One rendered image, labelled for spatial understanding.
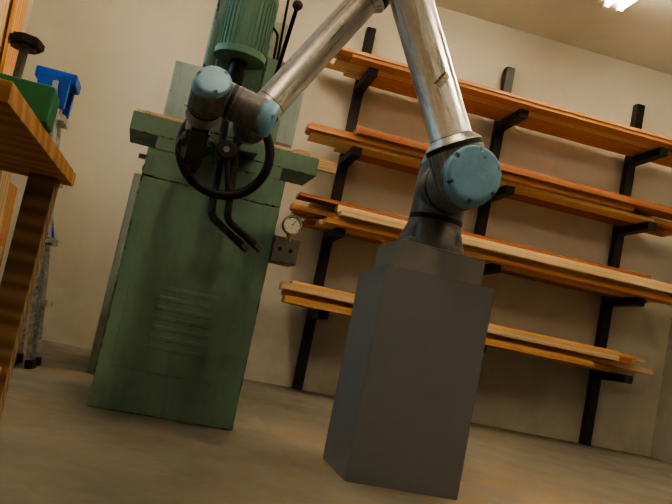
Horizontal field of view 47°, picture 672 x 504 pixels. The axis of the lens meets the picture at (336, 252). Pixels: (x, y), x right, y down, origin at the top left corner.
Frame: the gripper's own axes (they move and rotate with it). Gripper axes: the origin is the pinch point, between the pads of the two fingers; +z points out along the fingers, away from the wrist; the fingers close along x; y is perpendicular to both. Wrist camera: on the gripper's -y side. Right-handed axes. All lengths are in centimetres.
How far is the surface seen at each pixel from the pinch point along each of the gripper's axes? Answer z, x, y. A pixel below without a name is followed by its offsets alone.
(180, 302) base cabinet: 35.1, -7.8, -28.6
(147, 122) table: 18.1, 14.3, 20.3
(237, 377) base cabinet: 42, -30, -46
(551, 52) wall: 176, -231, 263
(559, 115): 152, -220, 190
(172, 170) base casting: 22.3, 3.7, 8.4
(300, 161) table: 17.8, -34.8, 20.8
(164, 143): 19.8, 7.9, 15.6
